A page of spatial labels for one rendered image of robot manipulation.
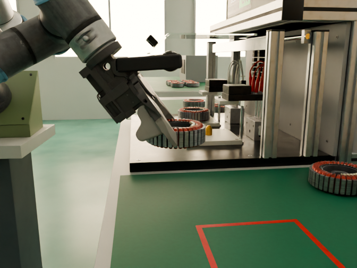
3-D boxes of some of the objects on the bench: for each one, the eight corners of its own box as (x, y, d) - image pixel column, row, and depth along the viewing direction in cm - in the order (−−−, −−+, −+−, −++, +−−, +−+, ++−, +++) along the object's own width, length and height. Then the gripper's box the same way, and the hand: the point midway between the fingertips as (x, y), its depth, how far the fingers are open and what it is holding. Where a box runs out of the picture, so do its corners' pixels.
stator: (183, 123, 113) (183, 111, 112) (174, 117, 124) (174, 107, 123) (214, 121, 116) (214, 110, 115) (203, 116, 126) (203, 106, 126)
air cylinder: (229, 124, 118) (230, 108, 117) (223, 119, 125) (224, 105, 124) (244, 123, 119) (244, 107, 117) (237, 119, 126) (238, 105, 125)
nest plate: (175, 127, 112) (175, 124, 112) (170, 119, 126) (170, 116, 126) (219, 126, 114) (220, 123, 113) (210, 118, 128) (210, 115, 128)
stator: (297, 178, 71) (298, 160, 70) (345, 174, 73) (347, 158, 72) (330, 199, 60) (332, 179, 59) (385, 194, 62) (388, 175, 62)
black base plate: (129, 172, 75) (129, 162, 75) (131, 120, 137) (130, 114, 136) (329, 164, 81) (330, 155, 80) (244, 117, 143) (244, 112, 142)
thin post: (238, 143, 91) (240, 106, 89) (237, 142, 92) (238, 106, 90) (244, 143, 91) (246, 106, 89) (242, 142, 93) (244, 105, 90)
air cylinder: (253, 140, 94) (254, 120, 93) (245, 134, 102) (245, 116, 101) (271, 140, 95) (272, 120, 94) (261, 134, 102) (262, 116, 101)
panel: (332, 156, 80) (346, 21, 73) (243, 111, 143) (246, 38, 137) (337, 156, 80) (351, 21, 73) (246, 111, 143) (249, 38, 137)
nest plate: (186, 146, 88) (186, 141, 88) (178, 133, 103) (178, 130, 103) (242, 144, 90) (242, 140, 90) (227, 132, 105) (227, 128, 105)
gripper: (92, 67, 70) (152, 144, 74) (64, 73, 52) (145, 173, 56) (124, 42, 69) (184, 120, 73) (108, 39, 51) (187, 143, 55)
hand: (178, 133), depth 64 cm, fingers closed on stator, 13 cm apart
